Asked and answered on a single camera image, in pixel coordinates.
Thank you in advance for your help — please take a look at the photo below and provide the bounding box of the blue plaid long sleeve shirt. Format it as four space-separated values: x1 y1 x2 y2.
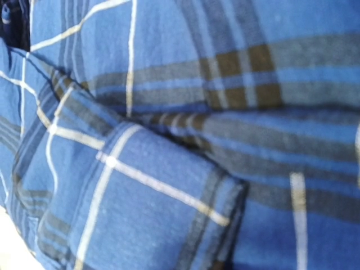
1 1 359 269

